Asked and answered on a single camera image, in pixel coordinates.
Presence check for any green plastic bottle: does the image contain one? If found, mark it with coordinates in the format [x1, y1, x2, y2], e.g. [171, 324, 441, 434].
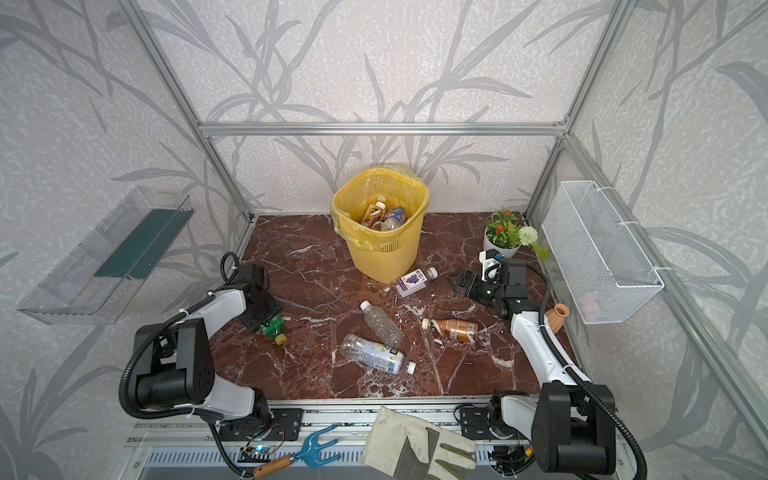
[261, 315, 287, 346]

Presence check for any brown milk tea bottle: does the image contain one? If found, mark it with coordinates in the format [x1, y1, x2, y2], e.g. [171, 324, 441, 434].
[422, 318, 479, 344]

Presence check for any purple grape label bottle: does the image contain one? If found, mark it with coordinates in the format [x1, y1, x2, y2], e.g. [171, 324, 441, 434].
[395, 267, 439, 298]

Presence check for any clear ribbed plastic bottle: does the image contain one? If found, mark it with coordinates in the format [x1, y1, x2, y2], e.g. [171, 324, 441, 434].
[360, 301, 404, 349]

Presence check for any large clear water bottle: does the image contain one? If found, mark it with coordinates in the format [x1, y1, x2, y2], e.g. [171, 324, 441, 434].
[341, 334, 416, 375]

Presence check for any blue label water bottle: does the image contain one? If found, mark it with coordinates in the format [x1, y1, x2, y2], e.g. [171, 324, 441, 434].
[380, 206, 407, 232]

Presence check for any yellow label tea bottle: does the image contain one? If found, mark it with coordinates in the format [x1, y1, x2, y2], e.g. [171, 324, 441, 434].
[361, 195, 387, 229]

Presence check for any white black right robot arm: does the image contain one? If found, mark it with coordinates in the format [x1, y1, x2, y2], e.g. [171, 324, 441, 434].
[450, 260, 648, 479]

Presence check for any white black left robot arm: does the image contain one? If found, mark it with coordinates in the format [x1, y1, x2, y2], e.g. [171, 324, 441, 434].
[118, 252, 287, 430]

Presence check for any yellow plastic waste bin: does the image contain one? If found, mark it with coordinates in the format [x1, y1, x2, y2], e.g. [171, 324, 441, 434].
[344, 200, 426, 284]

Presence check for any yellow bin liner bag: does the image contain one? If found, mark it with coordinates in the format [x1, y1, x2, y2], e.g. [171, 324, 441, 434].
[330, 164, 430, 253]

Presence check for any small terracotta vase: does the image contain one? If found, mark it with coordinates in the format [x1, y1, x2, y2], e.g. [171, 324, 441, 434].
[545, 303, 570, 334]

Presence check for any white potted artificial plant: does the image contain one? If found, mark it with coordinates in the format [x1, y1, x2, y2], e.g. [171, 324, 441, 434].
[484, 208, 551, 260]

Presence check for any green circuit board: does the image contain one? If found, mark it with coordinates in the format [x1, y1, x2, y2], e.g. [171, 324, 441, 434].
[239, 444, 279, 463]

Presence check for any teal garden hand fork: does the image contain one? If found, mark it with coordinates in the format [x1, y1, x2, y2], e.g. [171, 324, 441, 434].
[251, 425, 341, 479]

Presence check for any beige work glove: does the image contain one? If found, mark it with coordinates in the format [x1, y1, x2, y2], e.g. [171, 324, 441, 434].
[360, 407, 477, 479]

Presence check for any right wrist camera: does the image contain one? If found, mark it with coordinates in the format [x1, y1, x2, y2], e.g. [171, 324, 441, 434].
[479, 249, 503, 283]

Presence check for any white wire mesh basket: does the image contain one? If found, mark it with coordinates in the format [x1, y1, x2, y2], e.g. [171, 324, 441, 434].
[543, 180, 664, 325]

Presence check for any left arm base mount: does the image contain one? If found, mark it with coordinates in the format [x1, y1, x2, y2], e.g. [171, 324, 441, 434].
[218, 408, 304, 442]

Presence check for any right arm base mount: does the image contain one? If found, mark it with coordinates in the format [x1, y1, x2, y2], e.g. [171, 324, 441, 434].
[454, 403, 496, 441]

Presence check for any clear acrylic wall shelf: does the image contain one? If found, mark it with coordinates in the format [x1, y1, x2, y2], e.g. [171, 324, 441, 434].
[17, 187, 194, 325]

